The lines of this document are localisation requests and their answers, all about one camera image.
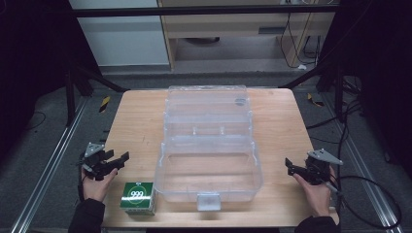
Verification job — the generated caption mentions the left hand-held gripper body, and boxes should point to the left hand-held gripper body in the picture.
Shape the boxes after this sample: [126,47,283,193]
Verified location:
[78,142,126,182]

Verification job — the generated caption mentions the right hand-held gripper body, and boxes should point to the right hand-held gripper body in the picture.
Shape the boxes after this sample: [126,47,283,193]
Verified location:
[299,148,344,186]

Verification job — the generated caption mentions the person's left hand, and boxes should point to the person's left hand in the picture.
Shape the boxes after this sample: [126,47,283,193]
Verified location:
[81,167,120,204]

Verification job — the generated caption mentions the person's right hand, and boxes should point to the person's right hand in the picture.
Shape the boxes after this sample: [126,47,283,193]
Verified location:
[292,165,340,218]

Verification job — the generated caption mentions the green and white carton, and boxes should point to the green and white carton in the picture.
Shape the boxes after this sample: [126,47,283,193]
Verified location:
[119,181,157,216]

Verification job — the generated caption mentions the yellow and black tape strip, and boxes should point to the yellow and black tape strip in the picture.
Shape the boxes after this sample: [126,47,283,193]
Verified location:
[306,92,326,109]
[98,95,112,114]

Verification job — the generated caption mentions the black metal stand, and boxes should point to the black metal stand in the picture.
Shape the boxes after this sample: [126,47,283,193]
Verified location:
[63,56,131,128]
[278,56,349,124]

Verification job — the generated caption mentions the clear plastic storage box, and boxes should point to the clear plastic storage box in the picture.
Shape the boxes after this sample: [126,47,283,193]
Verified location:
[153,84,264,213]

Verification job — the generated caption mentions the black curtain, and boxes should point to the black curtain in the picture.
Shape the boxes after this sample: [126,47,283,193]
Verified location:
[0,0,102,163]
[319,0,412,179]

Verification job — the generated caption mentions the white cabinet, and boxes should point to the white cabinet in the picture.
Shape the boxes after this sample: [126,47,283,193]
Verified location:
[68,0,171,68]

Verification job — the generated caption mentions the light wooden desk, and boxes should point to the light wooden desk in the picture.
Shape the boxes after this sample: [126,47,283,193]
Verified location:
[156,0,336,71]

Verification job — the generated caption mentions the black horizontal bar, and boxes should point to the black horizontal bar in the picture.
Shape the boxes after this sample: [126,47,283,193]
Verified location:
[69,5,340,18]

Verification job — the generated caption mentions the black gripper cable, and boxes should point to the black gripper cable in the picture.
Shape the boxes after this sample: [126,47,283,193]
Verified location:
[77,168,86,203]
[324,168,403,230]

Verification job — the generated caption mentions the black floor cables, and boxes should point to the black floor cables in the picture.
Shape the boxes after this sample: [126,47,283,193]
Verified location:
[305,76,368,169]

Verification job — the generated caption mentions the aluminium floor rail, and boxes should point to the aluminium floor rail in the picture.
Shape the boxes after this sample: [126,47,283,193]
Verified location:
[10,96,89,233]
[319,92,405,233]

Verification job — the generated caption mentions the thin black floor cable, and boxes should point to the thin black floor cable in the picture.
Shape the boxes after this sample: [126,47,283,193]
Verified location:
[24,111,47,132]

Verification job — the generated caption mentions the black hanging cables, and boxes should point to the black hanging cables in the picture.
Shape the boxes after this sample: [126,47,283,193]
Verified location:
[279,12,323,70]

